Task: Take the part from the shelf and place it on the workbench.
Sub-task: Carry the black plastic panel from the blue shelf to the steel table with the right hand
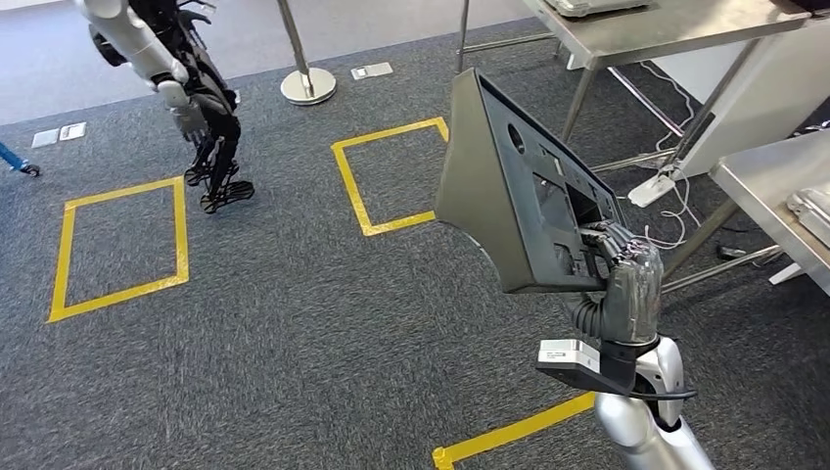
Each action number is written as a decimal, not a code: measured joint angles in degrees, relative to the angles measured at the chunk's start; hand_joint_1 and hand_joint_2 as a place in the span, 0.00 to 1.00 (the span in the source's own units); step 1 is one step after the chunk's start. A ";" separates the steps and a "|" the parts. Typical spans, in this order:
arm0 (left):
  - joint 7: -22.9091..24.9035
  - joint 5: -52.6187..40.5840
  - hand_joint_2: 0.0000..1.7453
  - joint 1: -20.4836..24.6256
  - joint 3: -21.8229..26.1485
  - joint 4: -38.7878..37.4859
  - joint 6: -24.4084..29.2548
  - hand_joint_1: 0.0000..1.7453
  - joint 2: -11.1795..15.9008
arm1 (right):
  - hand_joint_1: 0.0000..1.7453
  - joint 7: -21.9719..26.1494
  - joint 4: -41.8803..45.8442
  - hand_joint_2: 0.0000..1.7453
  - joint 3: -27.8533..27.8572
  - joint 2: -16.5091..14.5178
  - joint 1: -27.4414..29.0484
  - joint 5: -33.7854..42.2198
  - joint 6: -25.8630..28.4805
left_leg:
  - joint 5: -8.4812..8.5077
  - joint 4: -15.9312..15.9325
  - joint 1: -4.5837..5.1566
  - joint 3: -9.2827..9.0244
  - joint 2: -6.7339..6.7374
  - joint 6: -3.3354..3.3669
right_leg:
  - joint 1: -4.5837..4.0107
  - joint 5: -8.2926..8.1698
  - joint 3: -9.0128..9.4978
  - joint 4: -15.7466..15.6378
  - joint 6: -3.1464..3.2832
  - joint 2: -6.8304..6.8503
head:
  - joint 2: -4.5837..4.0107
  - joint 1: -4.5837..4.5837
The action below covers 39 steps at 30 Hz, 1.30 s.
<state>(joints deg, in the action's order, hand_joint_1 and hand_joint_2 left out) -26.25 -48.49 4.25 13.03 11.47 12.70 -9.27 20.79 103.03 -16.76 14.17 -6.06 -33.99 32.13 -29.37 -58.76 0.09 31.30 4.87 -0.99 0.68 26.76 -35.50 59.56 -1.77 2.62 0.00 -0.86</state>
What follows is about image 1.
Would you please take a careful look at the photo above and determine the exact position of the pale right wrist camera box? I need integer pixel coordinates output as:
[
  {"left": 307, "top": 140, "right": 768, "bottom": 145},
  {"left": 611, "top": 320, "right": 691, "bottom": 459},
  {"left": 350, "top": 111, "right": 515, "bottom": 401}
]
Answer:
[{"left": 537, "top": 339, "right": 601, "bottom": 371}]

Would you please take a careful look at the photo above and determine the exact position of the yellow floor tape square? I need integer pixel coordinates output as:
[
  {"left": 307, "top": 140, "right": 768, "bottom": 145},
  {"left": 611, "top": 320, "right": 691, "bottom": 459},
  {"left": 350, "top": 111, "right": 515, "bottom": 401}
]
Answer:
[
  {"left": 432, "top": 391, "right": 598, "bottom": 470},
  {"left": 47, "top": 176, "right": 191, "bottom": 324},
  {"left": 330, "top": 117, "right": 450, "bottom": 239}
]

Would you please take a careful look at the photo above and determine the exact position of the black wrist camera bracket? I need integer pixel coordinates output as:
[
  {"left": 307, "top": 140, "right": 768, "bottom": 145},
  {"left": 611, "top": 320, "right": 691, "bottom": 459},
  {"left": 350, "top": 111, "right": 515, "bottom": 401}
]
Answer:
[{"left": 535, "top": 337, "right": 698, "bottom": 400}]

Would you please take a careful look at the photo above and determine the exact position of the grey stamped metal plate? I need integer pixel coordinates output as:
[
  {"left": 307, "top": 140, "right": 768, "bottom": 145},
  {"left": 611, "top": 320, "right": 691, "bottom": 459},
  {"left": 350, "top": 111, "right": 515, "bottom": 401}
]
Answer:
[
  {"left": 786, "top": 186, "right": 830, "bottom": 251},
  {"left": 543, "top": 0, "right": 652, "bottom": 19}
]

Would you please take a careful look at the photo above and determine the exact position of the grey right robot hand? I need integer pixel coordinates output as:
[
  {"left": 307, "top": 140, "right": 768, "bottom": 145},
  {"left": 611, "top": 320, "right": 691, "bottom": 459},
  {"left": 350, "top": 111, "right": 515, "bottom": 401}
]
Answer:
[{"left": 579, "top": 220, "right": 666, "bottom": 347}]

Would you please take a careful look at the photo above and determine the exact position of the white partition panel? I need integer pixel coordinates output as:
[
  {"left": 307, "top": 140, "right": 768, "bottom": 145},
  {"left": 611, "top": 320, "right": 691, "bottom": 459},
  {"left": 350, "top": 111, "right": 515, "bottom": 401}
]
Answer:
[{"left": 651, "top": 19, "right": 830, "bottom": 181}]

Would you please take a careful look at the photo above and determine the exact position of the silver and black humanoid robot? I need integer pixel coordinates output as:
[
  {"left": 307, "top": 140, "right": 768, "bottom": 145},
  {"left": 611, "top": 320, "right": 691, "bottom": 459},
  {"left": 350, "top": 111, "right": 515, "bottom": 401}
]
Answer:
[{"left": 74, "top": 0, "right": 256, "bottom": 215}]

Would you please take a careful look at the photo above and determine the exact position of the black plastic panel with cutouts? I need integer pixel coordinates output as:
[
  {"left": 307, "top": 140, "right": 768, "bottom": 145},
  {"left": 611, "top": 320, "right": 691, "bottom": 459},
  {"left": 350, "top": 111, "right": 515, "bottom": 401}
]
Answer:
[{"left": 433, "top": 68, "right": 629, "bottom": 295}]

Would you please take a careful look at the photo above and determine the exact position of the white power cable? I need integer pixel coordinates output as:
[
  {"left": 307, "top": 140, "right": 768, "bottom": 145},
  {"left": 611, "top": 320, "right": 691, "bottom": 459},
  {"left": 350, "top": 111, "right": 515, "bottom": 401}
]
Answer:
[{"left": 638, "top": 61, "right": 705, "bottom": 251}]

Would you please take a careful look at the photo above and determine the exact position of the white power strip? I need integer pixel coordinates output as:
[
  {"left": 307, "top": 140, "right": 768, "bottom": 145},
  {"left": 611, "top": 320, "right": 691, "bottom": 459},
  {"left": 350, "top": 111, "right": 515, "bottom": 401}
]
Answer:
[{"left": 626, "top": 171, "right": 677, "bottom": 211}]

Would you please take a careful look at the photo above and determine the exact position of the chrome stanchion post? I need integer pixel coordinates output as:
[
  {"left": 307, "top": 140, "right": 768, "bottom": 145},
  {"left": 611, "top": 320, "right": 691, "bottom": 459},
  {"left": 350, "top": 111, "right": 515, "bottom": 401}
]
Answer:
[{"left": 275, "top": 0, "right": 339, "bottom": 107}]

